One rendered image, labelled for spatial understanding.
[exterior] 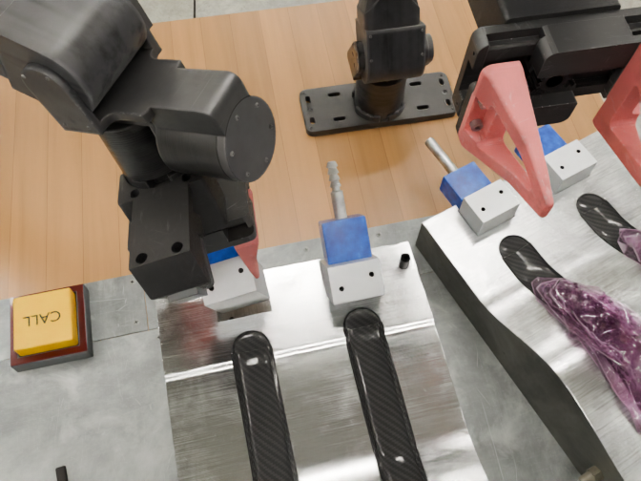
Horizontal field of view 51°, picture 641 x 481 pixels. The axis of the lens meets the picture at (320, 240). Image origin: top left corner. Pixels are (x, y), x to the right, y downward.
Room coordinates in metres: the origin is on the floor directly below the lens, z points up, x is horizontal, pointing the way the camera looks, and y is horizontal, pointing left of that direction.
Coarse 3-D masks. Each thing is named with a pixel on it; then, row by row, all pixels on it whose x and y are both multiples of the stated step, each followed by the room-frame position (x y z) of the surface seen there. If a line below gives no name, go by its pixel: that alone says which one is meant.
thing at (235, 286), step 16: (208, 256) 0.27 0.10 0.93; (224, 256) 0.27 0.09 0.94; (224, 272) 0.25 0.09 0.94; (240, 272) 0.26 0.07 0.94; (224, 288) 0.24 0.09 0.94; (240, 288) 0.24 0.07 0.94; (256, 288) 0.24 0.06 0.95; (208, 304) 0.22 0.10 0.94; (224, 304) 0.23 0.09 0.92; (240, 304) 0.24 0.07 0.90
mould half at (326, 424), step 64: (384, 256) 0.30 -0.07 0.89; (192, 320) 0.23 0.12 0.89; (256, 320) 0.23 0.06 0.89; (320, 320) 0.23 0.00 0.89; (384, 320) 0.23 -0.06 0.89; (192, 384) 0.17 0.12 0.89; (320, 384) 0.17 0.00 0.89; (448, 384) 0.17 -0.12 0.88; (192, 448) 0.11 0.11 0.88; (320, 448) 0.11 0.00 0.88; (448, 448) 0.11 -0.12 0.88
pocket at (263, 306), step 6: (264, 276) 0.28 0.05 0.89; (246, 306) 0.25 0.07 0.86; (252, 306) 0.25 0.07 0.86; (258, 306) 0.25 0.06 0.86; (264, 306) 0.25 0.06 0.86; (270, 306) 0.25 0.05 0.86; (228, 312) 0.25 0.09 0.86; (234, 312) 0.25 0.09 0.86; (240, 312) 0.25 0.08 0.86; (246, 312) 0.25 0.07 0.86; (252, 312) 0.25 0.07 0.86; (258, 312) 0.25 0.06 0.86; (222, 318) 0.24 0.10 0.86; (228, 318) 0.24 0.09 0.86; (234, 318) 0.24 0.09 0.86
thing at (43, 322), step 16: (64, 288) 0.28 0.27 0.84; (16, 304) 0.26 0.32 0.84; (32, 304) 0.26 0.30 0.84; (48, 304) 0.26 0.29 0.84; (64, 304) 0.26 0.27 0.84; (16, 320) 0.24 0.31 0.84; (32, 320) 0.24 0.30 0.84; (48, 320) 0.24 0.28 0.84; (64, 320) 0.24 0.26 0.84; (16, 336) 0.22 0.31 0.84; (32, 336) 0.22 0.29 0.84; (48, 336) 0.23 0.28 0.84; (64, 336) 0.23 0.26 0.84; (16, 352) 0.21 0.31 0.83; (32, 352) 0.21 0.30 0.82
